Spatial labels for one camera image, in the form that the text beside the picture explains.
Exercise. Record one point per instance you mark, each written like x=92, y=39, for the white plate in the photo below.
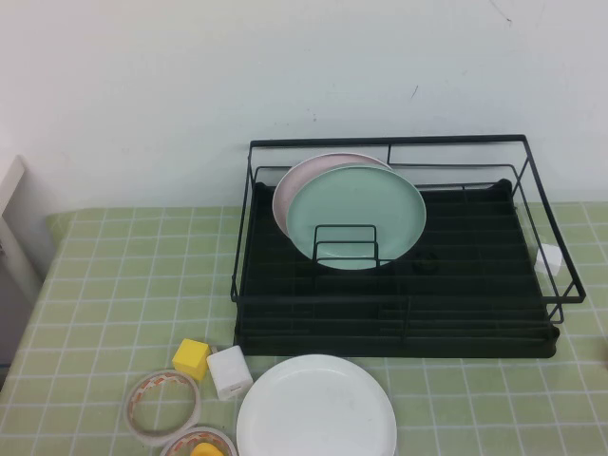
x=313, y=408

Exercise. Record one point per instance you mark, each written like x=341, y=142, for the pink plate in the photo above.
x=290, y=190

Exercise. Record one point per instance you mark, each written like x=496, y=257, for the mint green plate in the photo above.
x=356, y=204

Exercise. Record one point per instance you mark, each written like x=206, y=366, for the white charger adapter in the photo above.
x=228, y=373

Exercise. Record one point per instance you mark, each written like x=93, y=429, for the yellow cube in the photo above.
x=190, y=358

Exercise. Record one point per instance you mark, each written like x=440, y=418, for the green checked tablecloth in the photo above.
x=119, y=285

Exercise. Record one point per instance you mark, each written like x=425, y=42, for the white tape roll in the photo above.
x=157, y=378
x=190, y=434

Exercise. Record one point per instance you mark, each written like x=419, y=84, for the small yellow rounded object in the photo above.
x=205, y=450

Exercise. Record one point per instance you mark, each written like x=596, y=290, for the small white cube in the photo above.
x=551, y=260

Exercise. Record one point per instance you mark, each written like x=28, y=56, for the white furniture board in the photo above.
x=14, y=199

